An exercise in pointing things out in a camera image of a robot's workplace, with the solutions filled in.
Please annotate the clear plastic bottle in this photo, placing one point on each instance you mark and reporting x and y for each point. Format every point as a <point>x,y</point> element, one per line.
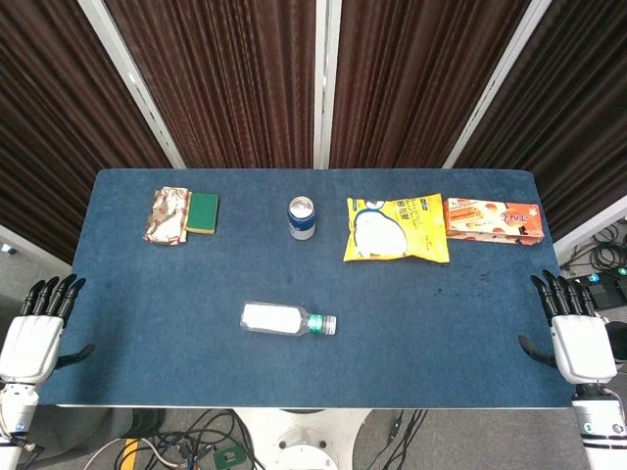
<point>272,319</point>

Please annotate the red patterned wrapper packet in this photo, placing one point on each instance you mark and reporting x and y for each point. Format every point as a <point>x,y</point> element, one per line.
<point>166,215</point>

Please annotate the white frame post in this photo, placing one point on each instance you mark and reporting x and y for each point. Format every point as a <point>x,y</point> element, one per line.
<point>325,83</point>
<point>499,83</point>
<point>132,83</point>

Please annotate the orange biscuit box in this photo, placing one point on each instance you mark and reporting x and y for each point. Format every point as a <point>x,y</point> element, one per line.
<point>490,220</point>

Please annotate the blue table mat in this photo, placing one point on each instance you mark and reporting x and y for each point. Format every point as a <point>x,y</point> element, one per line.
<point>313,362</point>

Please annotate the green circuit board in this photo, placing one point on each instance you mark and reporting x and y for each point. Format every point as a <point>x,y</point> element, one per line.
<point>228,457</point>

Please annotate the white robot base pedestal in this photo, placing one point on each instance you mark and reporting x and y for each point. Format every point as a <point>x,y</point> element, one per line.
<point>303,436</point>

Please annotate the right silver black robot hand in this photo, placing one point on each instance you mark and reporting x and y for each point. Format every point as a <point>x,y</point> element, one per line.
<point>583,347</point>

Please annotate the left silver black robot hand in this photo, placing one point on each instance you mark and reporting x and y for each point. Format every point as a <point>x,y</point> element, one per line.
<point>27,347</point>

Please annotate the green yellow sponge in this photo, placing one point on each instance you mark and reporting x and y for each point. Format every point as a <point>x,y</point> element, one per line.
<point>202,213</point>

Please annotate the blue soda can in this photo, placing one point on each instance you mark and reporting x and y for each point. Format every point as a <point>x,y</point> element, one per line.
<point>301,222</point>

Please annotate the yellow snack bag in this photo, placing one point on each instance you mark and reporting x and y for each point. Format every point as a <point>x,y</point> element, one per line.
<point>392,230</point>

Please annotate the brown pleated curtain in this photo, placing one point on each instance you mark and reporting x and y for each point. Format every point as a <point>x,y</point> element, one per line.
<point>220,83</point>
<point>59,122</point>
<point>573,122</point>
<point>416,83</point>

